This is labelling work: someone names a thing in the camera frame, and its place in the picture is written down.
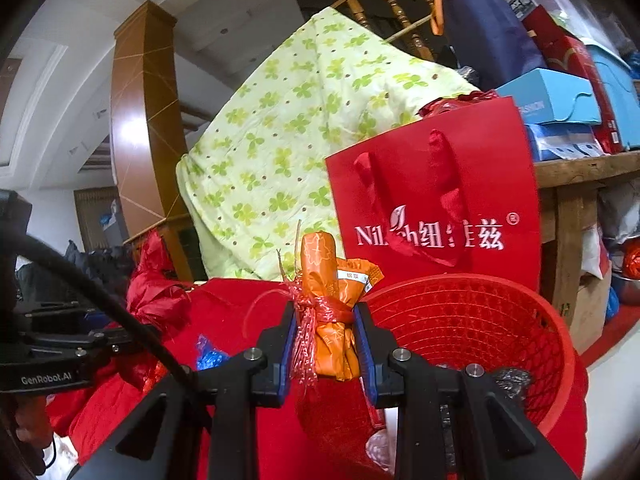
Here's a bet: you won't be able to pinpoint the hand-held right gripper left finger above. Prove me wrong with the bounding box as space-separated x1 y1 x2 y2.
67 300 297 480

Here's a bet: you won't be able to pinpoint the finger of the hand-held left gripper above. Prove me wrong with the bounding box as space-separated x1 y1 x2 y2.
75 325 138 368

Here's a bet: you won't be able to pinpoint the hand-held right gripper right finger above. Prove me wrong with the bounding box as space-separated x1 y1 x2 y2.
352 302 576 480

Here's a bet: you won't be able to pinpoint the orange bundle with red ribbon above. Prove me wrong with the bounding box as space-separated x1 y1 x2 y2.
242 220 385 388

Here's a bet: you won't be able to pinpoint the red mesh plastic basket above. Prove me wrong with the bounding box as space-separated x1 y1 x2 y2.
295 274 591 478

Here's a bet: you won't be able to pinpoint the red blanket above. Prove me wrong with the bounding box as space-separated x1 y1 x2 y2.
47 277 396 480

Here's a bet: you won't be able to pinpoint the crumpled red plastic bag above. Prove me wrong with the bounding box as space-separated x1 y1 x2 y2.
125 230 193 341

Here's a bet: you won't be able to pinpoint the blue crumpled wrapper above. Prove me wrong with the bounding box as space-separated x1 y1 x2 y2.
195 335 231 372

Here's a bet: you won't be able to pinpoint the wooden cabinet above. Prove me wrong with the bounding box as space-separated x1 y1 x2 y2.
74 187 132 252

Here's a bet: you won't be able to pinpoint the dark crumpled wrapper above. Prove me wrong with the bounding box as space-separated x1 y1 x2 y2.
492 366 536 401

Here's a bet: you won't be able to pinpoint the curved wooden column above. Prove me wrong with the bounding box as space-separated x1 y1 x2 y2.
110 1 196 281

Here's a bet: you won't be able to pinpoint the red paper gift bag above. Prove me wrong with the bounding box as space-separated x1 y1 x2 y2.
325 96 542 293

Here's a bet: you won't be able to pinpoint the brown cardboard box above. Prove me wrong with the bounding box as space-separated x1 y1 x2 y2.
570 260 613 356

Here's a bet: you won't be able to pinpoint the green clover print quilt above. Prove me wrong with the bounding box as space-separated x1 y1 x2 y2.
176 6 483 281

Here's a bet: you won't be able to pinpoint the wooden shelf table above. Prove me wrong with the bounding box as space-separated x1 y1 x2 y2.
532 149 640 328

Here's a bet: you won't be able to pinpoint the red foil wrapping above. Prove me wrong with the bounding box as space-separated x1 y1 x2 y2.
419 90 501 118

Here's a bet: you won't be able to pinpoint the white and blue flat box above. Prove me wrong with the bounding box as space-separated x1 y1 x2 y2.
525 122 606 162

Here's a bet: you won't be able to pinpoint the grey cloth pile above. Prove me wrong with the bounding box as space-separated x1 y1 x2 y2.
597 185 640 241

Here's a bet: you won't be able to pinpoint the light blue cardboard box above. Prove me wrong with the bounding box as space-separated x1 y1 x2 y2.
495 68 603 126

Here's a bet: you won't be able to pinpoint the wooden stair railing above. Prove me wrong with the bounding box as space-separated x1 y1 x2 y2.
330 0 451 63

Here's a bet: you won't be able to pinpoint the red gift box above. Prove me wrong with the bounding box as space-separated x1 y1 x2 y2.
522 5 626 156

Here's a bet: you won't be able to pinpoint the blue plastic container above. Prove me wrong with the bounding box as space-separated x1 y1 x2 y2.
585 45 640 148

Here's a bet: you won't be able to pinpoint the black cable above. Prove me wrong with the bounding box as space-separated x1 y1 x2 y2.
0 222 201 396

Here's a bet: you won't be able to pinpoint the navy bag with orange handle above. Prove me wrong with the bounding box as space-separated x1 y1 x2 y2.
432 0 547 92

